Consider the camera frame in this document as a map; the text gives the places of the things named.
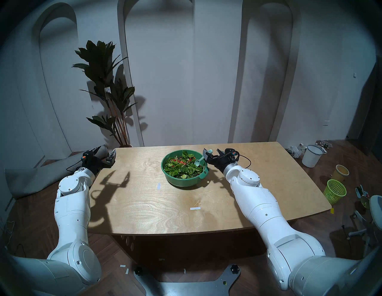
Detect pale teal spoon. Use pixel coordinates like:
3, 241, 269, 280
195, 149, 213, 167

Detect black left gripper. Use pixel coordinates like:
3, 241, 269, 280
81, 146, 117, 176

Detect black floor cable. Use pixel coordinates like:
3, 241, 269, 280
6, 243, 29, 260

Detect crumpled white trash pile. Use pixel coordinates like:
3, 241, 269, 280
286, 143, 307, 158

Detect tall dark green potted plant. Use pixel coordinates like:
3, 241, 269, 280
72, 40, 138, 148

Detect grey metal robot base plate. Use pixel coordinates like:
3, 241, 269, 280
133, 264, 241, 296

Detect tan paper cup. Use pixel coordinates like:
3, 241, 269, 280
331, 164, 349, 182

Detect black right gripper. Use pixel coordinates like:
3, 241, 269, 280
203, 148, 240, 174

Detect green plastic tools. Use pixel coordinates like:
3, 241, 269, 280
355, 185, 370, 209

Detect rolled grey mat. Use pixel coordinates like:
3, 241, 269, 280
4, 145, 108, 200

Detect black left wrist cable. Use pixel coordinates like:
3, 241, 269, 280
66, 160, 87, 172

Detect green mesh basket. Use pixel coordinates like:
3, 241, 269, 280
324, 179, 347, 205

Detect white bucket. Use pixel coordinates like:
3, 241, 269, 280
302, 145, 324, 168

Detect white office chair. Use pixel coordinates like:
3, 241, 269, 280
348, 195, 382, 257

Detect green salad bowl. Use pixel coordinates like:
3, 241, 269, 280
161, 150, 209, 188

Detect chopped lettuce tomato cucumber salad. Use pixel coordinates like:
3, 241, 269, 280
164, 152, 206, 179

